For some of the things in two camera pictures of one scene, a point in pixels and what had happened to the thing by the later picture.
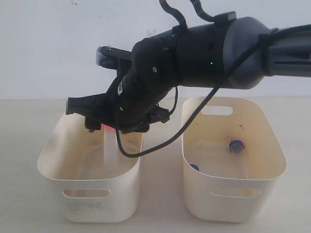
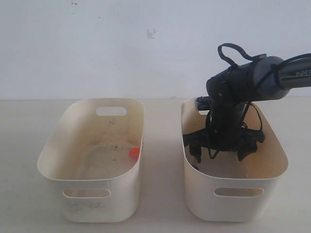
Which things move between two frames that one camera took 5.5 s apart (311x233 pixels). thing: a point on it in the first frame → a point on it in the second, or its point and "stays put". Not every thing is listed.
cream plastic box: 74,157 stays put
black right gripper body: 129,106 → 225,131
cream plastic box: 233,154 stays put
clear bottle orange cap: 110,145 → 133,155
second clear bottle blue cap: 195,167 stays put
